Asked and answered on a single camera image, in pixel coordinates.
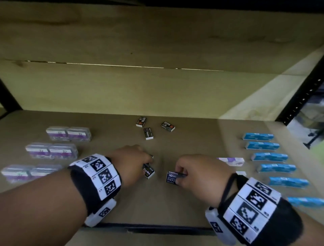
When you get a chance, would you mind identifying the person's right hand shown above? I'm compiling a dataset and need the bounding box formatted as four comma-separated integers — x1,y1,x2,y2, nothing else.
174,155,235,209

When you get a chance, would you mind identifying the person's left hand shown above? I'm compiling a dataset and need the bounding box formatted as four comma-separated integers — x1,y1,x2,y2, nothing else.
109,145,154,189

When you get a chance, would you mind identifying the person's left forearm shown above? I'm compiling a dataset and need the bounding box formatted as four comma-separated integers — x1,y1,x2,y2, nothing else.
0,169,88,246

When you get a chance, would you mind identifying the person's right forearm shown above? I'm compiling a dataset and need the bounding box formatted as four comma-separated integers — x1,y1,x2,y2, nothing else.
291,212,324,246

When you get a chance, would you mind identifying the black marker wristband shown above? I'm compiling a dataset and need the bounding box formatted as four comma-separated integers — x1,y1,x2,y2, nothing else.
218,173,303,246
68,153,122,216

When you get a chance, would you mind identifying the white purple flat box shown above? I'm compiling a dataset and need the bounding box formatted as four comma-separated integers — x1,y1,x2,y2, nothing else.
217,157,245,167

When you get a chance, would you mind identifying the row of blue packets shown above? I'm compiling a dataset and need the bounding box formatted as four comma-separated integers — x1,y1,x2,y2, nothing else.
242,133,324,209

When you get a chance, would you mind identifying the group of purple clear cases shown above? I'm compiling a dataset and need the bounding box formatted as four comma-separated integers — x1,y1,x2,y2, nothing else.
1,126,91,183

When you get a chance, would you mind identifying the black shelf front rail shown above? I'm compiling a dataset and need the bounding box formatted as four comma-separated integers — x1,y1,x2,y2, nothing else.
82,223,216,236

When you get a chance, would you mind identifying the black perforated shelf post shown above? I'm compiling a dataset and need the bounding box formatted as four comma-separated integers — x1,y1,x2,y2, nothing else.
275,60,324,126

